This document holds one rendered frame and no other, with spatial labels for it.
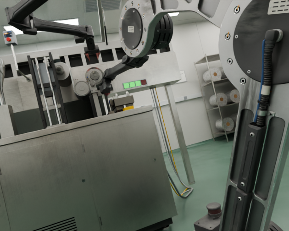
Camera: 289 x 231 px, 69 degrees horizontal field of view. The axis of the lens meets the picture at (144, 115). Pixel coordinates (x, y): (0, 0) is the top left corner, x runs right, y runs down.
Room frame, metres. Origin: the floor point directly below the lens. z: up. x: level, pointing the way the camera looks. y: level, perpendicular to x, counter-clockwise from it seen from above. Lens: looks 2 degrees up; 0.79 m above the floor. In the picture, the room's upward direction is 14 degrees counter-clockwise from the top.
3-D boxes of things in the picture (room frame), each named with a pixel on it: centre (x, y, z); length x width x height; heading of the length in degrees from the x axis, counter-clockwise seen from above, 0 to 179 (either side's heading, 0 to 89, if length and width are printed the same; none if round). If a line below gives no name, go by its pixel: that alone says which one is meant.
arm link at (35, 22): (1.23, 0.36, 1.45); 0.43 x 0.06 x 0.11; 135
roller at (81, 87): (1.78, 0.46, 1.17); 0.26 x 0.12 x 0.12; 14
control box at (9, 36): (1.58, 0.85, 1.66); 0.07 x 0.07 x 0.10; 7
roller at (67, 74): (1.75, 0.59, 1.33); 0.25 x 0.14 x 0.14; 14
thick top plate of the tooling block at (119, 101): (1.89, 0.18, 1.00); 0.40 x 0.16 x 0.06; 14
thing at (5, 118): (1.61, 1.04, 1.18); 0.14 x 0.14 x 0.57
